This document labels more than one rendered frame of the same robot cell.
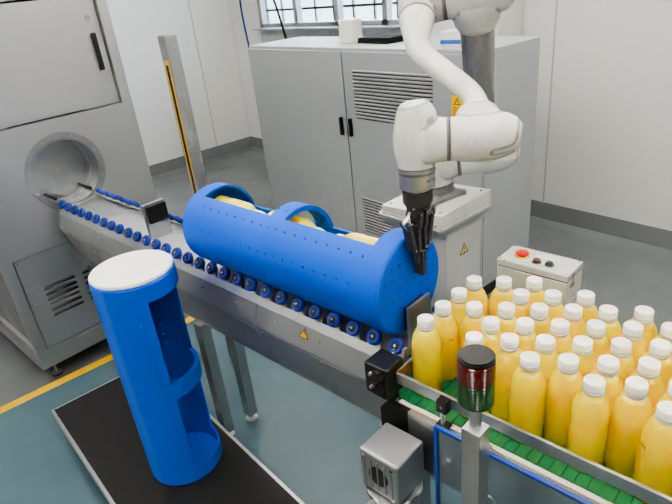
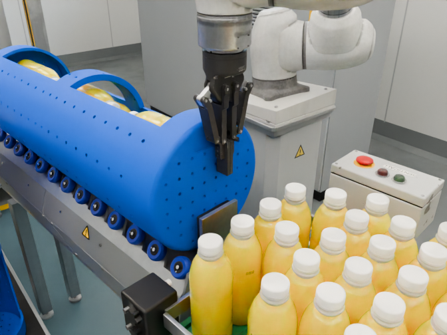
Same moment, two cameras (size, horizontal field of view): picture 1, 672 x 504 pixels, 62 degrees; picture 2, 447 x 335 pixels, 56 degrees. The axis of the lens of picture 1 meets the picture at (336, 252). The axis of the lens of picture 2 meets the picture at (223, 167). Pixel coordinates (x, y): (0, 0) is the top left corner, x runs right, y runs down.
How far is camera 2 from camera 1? 68 cm
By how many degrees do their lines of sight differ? 2
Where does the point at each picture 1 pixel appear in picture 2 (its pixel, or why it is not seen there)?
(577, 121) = (425, 49)
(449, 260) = (282, 162)
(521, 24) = not seen: outside the picture
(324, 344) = (105, 248)
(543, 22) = not seen: outside the picture
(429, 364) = (210, 308)
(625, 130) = not seen: outside the picture
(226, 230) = (10, 96)
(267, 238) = (46, 108)
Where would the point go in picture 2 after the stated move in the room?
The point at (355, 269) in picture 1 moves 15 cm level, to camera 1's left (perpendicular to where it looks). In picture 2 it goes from (131, 157) to (48, 158)
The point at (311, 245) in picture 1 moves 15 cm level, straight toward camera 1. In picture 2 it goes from (88, 120) to (70, 153)
